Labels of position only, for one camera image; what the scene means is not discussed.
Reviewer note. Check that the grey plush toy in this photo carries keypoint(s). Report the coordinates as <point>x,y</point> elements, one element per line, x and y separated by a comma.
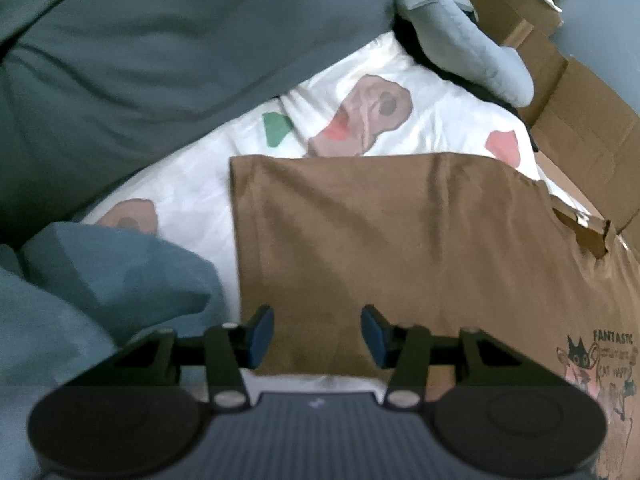
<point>465,45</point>

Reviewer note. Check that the brown printed T-shirt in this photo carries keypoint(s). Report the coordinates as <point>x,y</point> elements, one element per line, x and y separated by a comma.
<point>400,235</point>

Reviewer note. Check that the blue-grey garment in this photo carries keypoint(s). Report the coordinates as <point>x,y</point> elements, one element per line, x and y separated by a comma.
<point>100,280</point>

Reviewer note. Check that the white printed bed sheet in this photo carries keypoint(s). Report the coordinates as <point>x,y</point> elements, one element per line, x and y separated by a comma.
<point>210,175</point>

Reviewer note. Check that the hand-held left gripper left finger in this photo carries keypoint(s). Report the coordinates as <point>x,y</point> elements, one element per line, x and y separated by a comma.
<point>262,336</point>

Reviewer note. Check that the dark green blanket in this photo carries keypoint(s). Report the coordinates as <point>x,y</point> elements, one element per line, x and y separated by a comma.
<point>150,60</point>

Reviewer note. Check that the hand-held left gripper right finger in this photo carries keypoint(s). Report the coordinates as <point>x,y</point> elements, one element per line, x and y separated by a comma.
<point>372,334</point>

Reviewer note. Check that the flattened cardboard box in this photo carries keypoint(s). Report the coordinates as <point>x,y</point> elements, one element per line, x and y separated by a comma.
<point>575,110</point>

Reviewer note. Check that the grey cabinet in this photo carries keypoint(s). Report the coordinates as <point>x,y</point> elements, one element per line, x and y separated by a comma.
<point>605,15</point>

